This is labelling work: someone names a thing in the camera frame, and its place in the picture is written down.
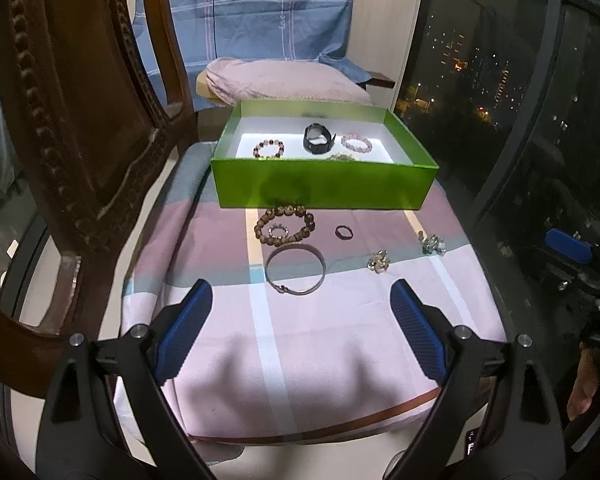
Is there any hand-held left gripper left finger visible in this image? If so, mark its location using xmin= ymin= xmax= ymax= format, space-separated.
xmin=35 ymin=278 xmax=215 ymax=480

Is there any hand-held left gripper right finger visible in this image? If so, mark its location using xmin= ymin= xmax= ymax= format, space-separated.
xmin=389 ymin=279 xmax=565 ymax=480

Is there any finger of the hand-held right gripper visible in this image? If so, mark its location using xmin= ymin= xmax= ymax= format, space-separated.
xmin=544 ymin=228 xmax=600 ymax=302

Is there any green cardboard box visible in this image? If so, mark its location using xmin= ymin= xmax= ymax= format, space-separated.
xmin=210 ymin=99 xmax=439 ymax=211

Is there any brown pink bead bracelet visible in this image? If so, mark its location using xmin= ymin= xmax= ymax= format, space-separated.
xmin=252 ymin=137 xmax=286 ymax=159

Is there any black wrist watch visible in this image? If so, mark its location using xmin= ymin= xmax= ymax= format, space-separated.
xmin=302 ymin=122 xmax=337 ymax=155

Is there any person's right hand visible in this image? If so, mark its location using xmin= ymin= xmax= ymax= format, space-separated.
xmin=566 ymin=347 xmax=600 ymax=421

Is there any green stone brooch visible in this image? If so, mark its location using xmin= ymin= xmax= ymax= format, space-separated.
xmin=417 ymin=231 xmax=448 ymax=257

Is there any pink grey checked blanket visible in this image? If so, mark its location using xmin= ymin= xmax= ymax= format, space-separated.
xmin=120 ymin=140 xmax=508 ymax=448

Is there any metal bangle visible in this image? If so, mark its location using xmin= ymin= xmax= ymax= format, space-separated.
xmin=265 ymin=243 xmax=327 ymax=296

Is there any pink pillow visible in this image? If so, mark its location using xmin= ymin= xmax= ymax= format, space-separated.
xmin=195 ymin=57 xmax=373 ymax=111

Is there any carved wooden chair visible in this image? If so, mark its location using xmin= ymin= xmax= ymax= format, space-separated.
xmin=0 ymin=0 xmax=201 ymax=401

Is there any light wood cabinet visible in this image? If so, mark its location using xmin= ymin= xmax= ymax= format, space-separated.
xmin=347 ymin=0 xmax=426 ymax=111

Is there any blue plaid bed sheet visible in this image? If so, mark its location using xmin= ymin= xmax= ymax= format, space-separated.
xmin=130 ymin=0 xmax=373 ymax=91

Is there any dark window frame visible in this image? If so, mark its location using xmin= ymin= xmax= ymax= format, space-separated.
xmin=395 ymin=0 xmax=600 ymax=241

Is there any brown wooden bead bracelet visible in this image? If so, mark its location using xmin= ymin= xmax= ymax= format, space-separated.
xmin=253 ymin=202 xmax=316 ymax=246

